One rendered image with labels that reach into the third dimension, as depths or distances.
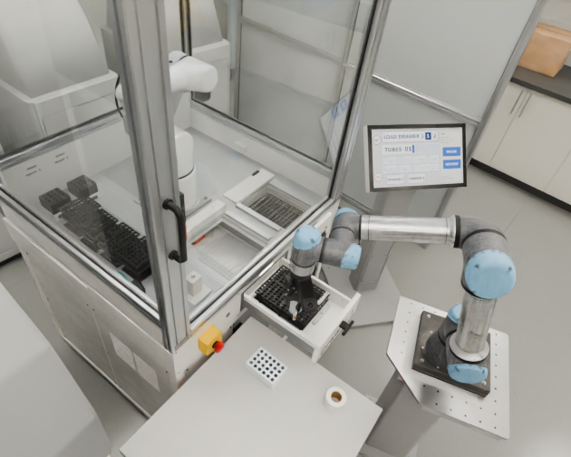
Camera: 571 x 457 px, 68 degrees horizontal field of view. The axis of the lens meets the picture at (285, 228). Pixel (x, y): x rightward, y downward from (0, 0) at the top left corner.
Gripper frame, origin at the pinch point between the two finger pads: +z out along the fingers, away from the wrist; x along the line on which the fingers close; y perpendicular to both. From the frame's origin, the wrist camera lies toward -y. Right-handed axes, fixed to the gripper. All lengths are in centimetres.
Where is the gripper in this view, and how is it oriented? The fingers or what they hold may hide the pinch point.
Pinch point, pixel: (296, 312)
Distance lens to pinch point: 144.7
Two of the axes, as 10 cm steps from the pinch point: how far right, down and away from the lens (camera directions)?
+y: -3.4, -6.7, 6.6
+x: -9.4, 1.7, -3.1
